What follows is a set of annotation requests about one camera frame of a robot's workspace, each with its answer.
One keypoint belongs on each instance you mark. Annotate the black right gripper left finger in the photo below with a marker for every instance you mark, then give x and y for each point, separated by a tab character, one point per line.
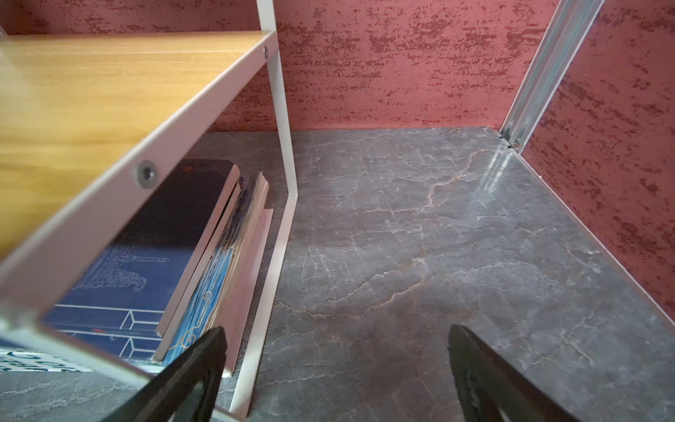
186	390

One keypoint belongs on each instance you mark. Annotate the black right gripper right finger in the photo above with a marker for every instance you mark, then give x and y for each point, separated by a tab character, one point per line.
491	389

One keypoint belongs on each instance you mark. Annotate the wooden white-framed bookshelf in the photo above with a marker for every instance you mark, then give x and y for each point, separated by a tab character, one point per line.
90	127

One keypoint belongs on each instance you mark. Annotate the dark blue book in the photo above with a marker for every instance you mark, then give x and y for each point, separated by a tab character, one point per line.
123	303

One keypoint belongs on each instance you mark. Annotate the white book with black lettering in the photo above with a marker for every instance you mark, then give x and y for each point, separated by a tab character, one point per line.
15	359

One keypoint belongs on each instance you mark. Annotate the light blue patterned book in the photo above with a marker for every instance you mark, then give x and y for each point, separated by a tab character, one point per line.
222	270

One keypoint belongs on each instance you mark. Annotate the right aluminium corner post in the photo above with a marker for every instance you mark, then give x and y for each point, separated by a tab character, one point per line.
563	38

